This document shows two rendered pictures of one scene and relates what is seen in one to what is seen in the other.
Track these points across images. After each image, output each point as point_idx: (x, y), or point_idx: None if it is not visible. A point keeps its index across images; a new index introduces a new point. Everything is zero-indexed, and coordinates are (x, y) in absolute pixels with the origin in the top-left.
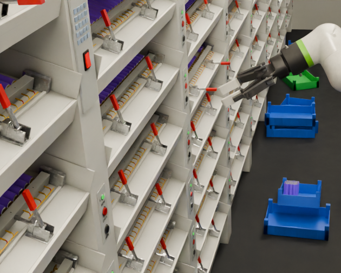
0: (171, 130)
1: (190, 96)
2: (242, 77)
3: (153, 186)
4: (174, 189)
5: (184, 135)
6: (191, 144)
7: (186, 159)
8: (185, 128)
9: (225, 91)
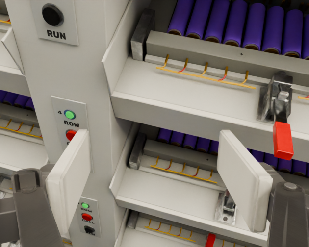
0: (4, 49)
1: (246, 99)
2: (271, 216)
3: (2, 111)
4: (23, 157)
5: (44, 103)
6: (110, 160)
7: (60, 154)
8: (51, 92)
9: (223, 169)
